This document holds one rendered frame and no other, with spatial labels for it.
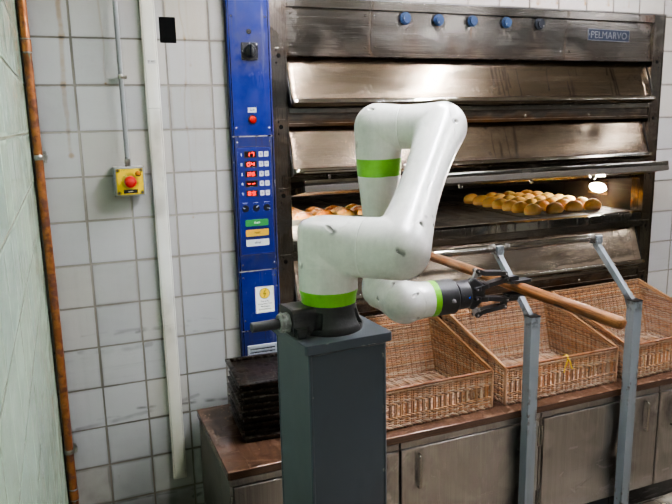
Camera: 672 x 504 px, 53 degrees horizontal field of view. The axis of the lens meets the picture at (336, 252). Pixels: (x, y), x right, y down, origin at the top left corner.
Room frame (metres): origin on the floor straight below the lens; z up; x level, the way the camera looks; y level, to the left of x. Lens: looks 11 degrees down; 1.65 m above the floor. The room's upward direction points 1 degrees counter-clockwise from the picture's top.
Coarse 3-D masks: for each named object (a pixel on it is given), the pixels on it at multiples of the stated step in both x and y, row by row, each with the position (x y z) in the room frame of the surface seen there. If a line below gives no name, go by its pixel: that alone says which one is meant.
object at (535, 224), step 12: (576, 216) 3.14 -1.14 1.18; (588, 216) 3.14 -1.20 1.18; (600, 216) 3.16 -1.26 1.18; (612, 216) 3.19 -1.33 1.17; (624, 216) 3.21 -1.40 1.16; (636, 216) 3.24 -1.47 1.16; (444, 228) 2.87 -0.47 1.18; (456, 228) 2.87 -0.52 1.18; (468, 228) 2.88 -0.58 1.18; (480, 228) 2.91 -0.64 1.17; (492, 228) 2.93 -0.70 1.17; (504, 228) 2.95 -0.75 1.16; (516, 228) 2.98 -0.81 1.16; (528, 228) 3.00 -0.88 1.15; (540, 228) 3.03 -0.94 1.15
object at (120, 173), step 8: (112, 168) 2.32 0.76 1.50; (120, 168) 2.28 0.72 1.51; (128, 168) 2.29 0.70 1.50; (136, 168) 2.30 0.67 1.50; (120, 176) 2.28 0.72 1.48; (136, 176) 2.30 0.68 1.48; (144, 176) 2.31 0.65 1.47; (120, 184) 2.28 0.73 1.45; (136, 184) 2.30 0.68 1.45; (144, 184) 2.31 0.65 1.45; (120, 192) 2.28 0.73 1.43; (128, 192) 2.29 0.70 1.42; (136, 192) 2.30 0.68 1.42; (144, 192) 2.31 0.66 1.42
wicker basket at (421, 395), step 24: (408, 336) 2.70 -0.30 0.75; (432, 336) 2.74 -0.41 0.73; (456, 336) 2.56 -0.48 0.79; (408, 360) 2.68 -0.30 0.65; (432, 360) 2.72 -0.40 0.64; (456, 360) 2.56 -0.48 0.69; (480, 360) 2.41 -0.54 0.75; (408, 384) 2.59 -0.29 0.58; (432, 384) 2.24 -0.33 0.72; (456, 384) 2.29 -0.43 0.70; (480, 384) 2.33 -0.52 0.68; (408, 408) 2.21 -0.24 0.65; (432, 408) 2.25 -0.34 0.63; (456, 408) 2.29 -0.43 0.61; (480, 408) 2.33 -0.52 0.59
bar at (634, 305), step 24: (552, 240) 2.59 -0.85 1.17; (576, 240) 2.63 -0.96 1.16; (600, 240) 2.67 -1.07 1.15; (504, 264) 2.46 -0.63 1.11; (624, 288) 2.52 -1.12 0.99; (528, 312) 2.31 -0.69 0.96; (528, 336) 2.29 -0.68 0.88; (528, 360) 2.29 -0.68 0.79; (624, 360) 2.49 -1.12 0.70; (528, 384) 2.28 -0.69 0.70; (624, 384) 2.48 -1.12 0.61; (528, 408) 2.28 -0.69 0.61; (624, 408) 2.47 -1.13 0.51; (528, 432) 2.28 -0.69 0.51; (624, 432) 2.47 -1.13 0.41; (528, 456) 2.28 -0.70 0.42; (624, 456) 2.46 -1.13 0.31; (528, 480) 2.28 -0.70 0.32; (624, 480) 2.46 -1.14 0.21
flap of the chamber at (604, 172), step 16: (480, 176) 2.73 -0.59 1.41; (496, 176) 2.76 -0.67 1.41; (512, 176) 2.79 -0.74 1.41; (528, 176) 2.82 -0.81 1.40; (544, 176) 2.85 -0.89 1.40; (560, 176) 2.88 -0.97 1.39; (576, 176) 2.97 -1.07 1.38; (608, 176) 3.22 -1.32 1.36; (304, 192) 2.46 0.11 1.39; (320, 192) 2.51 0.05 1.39; (336, 192) 2.59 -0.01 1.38; (352, 192) 2.69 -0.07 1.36
